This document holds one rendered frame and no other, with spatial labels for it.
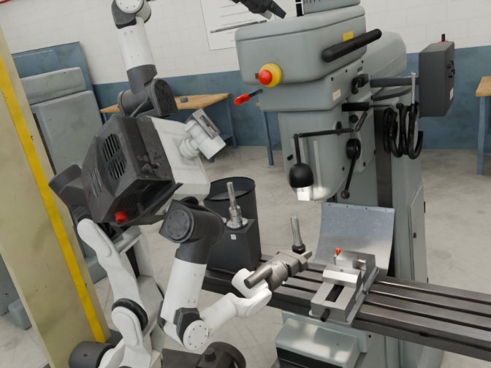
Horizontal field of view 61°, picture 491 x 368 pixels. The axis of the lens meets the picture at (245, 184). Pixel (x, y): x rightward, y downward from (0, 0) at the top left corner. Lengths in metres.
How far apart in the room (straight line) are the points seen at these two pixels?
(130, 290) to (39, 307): 1.35
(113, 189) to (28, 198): 1.56
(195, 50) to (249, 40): 5.78
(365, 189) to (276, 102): 0.71
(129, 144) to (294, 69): 0.47
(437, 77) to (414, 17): 4.09
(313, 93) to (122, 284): 0.89
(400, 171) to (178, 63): 5.78
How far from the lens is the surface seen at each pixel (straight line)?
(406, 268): 2.03
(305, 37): 1.13
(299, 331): 1.66
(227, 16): 6.54
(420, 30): 5.55
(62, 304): 2.91
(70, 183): 1.44
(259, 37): 1.18
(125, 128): 1.14
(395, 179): 1.80
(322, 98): 1.23
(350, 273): 1.54
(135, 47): 1.33
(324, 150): 1.33
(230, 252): 1.80
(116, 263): 1.45
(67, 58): 8.48
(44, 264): 2.78
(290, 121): 1.33
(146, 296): 1.56
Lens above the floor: 1.91
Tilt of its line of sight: 21 degrees down
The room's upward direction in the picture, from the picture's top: 10 degrees counter-clockwise
